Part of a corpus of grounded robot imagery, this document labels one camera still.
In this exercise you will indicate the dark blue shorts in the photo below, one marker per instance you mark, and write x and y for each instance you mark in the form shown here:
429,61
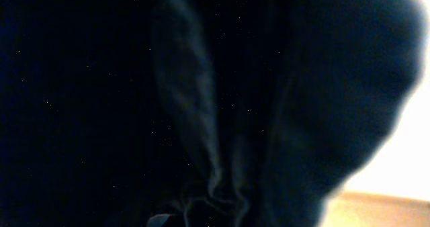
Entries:
196,112

